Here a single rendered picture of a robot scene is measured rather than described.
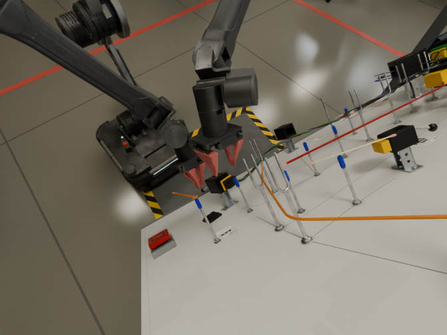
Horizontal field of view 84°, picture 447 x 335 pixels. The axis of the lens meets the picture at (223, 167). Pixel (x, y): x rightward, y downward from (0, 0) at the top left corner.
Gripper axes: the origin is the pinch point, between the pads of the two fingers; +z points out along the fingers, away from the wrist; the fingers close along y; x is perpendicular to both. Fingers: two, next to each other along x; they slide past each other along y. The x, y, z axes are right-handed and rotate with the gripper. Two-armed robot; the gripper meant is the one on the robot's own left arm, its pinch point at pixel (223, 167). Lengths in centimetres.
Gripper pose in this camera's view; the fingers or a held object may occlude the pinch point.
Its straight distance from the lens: 59.2
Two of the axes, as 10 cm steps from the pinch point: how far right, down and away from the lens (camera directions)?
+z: 1.8, 8.5, 5.0
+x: -6.3, -3.0, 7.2
